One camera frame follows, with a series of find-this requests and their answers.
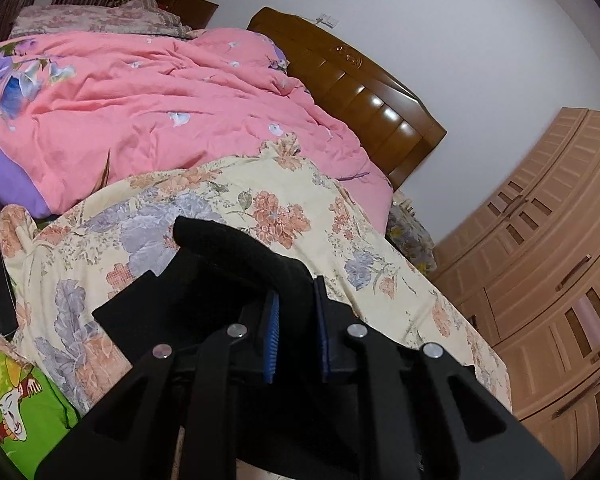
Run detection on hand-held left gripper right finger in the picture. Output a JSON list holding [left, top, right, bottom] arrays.
[[312, 275, 566, 480]]

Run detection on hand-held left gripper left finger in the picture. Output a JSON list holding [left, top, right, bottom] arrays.
[[34, 292, 281, 480]]

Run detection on black pants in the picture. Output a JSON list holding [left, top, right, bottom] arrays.
[[92, 216, 476, 401]]

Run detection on cream floral bed sheet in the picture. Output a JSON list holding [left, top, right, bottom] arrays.
[[0, 132, 513, 416]]

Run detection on grey floral pillow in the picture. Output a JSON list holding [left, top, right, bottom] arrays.
[[385, 192, 438, 276]]

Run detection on light wooden wardrobe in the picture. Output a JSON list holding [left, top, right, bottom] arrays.
[[432, 106, 600, 466]]

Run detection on wooden headboard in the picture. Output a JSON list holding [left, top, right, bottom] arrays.
[[246, 6, 448, 193]]

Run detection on pink floral quilt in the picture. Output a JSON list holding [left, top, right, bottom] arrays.
[[0, 27, 396, 221]]

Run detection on green cartoon print cloth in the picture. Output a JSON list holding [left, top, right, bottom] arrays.
[[0, 340, 83, 480]]

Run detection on dark wooden cabinet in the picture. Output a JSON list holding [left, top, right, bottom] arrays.
[[151, 0, 219, 28]]

